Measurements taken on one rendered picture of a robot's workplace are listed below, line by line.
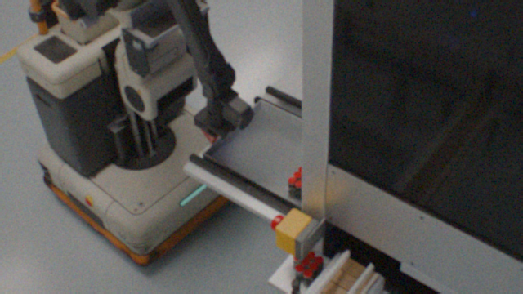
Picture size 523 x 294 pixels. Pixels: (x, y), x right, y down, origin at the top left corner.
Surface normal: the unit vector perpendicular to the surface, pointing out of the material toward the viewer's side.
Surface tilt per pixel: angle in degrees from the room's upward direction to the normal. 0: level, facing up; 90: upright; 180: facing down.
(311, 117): 90
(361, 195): 90
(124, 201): 0
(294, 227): 0
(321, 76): 90
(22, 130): 0
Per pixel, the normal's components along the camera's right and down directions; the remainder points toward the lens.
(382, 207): -0.61, 0.58
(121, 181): -0.04, -0.69
